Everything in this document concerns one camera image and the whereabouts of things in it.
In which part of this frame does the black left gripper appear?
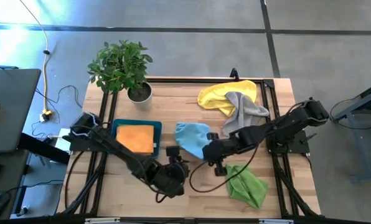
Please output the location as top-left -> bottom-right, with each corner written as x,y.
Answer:
148,161 -> 191,198

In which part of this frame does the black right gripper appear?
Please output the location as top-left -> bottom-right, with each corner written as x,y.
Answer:
202,133 -> 240,167

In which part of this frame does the blue microfiber towel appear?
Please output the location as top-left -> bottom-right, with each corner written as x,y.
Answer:
174,121 -> 212,161

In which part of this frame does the grey microfiber towel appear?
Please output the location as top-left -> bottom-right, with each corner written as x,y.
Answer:
221,91 -> 270,138

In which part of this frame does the orange microfiber towel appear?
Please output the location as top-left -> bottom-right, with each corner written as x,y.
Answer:
115,124 -> 155,156

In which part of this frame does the yellow microfiber towel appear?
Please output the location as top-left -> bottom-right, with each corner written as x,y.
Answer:
197,80 -> 258,118

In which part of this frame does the grass green microfiber towel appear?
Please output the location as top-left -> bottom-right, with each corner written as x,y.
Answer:
225,164 -> 270,210

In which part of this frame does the teal plastic bin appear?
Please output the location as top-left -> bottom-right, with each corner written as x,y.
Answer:
110,118 -> 163,159

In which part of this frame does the white box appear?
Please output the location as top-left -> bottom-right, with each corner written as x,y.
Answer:
55,128 -> 74,153

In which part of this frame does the green plant in white pot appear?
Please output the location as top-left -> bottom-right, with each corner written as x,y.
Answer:
87,39 -> 154,110

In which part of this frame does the yellow power plug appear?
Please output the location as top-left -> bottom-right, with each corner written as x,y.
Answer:
39,109 -> 54,123

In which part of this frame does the blue metal cart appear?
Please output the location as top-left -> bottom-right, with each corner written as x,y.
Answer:
330,79 -> 371,183

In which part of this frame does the dark desk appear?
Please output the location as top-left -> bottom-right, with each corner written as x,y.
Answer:
0,133 -> 71,220

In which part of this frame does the grey laptop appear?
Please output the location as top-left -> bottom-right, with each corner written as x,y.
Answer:
0,68 -> 42,154

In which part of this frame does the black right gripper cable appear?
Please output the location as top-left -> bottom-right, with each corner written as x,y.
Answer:
189,141 -> 261,194

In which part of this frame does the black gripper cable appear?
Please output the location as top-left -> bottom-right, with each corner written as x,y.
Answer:
155,183 -> 174,204
189,141 -> 261,194

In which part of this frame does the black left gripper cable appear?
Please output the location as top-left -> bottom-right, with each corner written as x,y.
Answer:
155,183 -> 174,204

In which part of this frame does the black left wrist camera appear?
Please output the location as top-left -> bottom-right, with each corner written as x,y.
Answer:
166,145 -> 182,163

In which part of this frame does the black aluminium table frame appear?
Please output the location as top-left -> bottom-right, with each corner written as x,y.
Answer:
57,77 -> 322,218

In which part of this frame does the white table edge bracket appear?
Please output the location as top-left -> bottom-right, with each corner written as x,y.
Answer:
85,217 -> 121,224
259,218 -> 294,224

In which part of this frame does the black curved table cable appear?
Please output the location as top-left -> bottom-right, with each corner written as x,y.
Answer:
63,151 -> 83,209

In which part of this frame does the thin black floor cable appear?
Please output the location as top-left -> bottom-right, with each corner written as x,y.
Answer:
31,84 -> 83,138

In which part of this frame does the black cable by cart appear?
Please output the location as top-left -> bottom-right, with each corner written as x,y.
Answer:
329,98 -> 371,131

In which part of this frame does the yellow power cable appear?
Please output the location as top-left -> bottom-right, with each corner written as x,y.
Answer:
19,0 -> 53,121

